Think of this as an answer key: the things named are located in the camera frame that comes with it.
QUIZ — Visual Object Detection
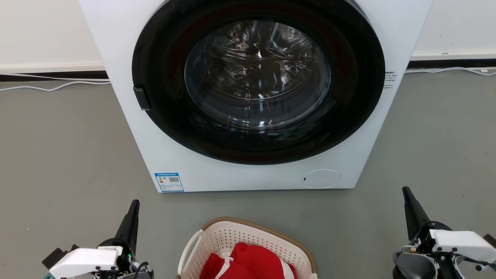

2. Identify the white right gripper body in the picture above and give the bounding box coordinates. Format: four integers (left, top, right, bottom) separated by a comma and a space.
429, 229, 496, 267

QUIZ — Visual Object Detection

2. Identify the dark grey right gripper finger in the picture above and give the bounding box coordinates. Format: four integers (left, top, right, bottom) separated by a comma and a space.
402, 186, 431, 241

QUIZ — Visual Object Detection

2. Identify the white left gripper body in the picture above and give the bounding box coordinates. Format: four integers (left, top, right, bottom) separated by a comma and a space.
48, 246, 123, 279

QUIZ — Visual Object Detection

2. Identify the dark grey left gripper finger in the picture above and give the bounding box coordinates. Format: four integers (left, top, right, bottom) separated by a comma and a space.
115, 200, 140, 254

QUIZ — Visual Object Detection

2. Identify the cream perforated laundry basket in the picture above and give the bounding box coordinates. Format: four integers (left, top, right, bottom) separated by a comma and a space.
177, 216, 318, 279

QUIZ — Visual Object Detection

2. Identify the blue energy label sticker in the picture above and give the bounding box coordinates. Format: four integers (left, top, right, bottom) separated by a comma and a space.
154, 172, 184, 193

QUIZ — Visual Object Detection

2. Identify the round white filter cover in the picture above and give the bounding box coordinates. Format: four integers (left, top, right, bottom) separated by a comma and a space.
302, 169, 342, 189

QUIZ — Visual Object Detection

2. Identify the round black washer door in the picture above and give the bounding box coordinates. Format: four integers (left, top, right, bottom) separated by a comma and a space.
132, 0, 386, 165

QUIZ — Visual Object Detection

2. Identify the red and white garment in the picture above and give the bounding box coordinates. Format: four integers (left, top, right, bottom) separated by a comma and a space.
200, 242, 298, 279

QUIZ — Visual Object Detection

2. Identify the white front-load washing machine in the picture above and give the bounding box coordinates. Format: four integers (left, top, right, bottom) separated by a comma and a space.
79, 0, 434, 193

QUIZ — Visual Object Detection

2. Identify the black washer door handle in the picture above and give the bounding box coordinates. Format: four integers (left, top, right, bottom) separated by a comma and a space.
133, 86, 151, 111

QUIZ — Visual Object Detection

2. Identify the white floor cable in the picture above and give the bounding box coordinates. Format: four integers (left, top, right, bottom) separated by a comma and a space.
0, 72, 111, 83
404, 67, 496, 76
0, 81, 112, 92

